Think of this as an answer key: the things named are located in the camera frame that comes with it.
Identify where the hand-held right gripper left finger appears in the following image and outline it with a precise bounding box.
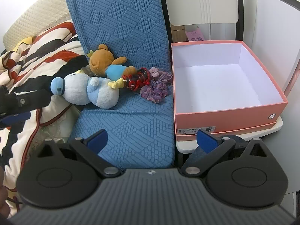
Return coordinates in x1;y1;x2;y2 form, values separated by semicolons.
37;129;122;178

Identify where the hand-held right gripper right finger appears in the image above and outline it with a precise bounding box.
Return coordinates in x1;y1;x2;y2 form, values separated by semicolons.
179;129;269;178

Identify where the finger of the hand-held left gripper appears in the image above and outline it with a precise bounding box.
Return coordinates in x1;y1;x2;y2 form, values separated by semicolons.
0;85;51;118
0;111;32;129

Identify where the blue white duck plush toy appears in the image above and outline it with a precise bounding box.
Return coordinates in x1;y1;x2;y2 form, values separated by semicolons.
50;71;126;110

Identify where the pink cardboard box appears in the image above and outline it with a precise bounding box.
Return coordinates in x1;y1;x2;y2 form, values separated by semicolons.
171;40;289;134

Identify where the purple scrunchie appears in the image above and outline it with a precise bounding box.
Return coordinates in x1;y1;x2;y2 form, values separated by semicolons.
140;72;174;104

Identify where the red black toy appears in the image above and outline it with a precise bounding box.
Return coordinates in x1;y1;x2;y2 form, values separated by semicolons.
122;67;151;92

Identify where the pink hair claw clip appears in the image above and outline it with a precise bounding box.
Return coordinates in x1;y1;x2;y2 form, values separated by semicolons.
149;67;162;80

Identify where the printed blanket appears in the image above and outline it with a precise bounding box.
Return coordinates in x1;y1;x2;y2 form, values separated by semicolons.
0;22;91;216

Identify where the brown bear plush toy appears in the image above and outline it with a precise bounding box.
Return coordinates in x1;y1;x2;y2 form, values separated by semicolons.
87;44;138;80

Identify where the cream quilted sofa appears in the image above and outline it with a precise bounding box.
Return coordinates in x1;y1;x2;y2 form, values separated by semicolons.
2;0;74;52

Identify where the blue quilted cushion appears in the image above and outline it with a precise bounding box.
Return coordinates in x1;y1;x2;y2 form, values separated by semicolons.
63;0;177;170

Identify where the pink paper card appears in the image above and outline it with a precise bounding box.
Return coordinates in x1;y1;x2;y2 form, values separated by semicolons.
185;27;205;42

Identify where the brown cardboard box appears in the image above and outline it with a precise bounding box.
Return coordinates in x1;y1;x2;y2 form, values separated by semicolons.
170;25;188;44

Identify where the white chair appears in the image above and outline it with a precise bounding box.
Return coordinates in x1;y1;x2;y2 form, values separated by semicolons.
157;0;284;155

